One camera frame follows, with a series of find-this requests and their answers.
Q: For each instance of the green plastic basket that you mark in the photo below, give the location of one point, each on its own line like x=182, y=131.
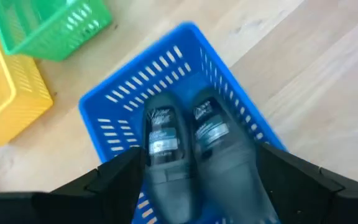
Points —
x=33, y=42

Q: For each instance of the yellow plastic basket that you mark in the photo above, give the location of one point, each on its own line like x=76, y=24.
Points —
x=26, y=102

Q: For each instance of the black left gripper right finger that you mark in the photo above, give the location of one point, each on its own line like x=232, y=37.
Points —
x=315, y=196

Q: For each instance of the dark grey deodorant bottle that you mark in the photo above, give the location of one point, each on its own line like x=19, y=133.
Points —
x=228, y=177
x=168, y=177

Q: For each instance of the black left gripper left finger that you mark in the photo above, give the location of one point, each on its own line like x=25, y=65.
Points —
x=73, y=202

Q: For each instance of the blue plastic basket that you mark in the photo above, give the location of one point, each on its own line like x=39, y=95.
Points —
x=194, y=79

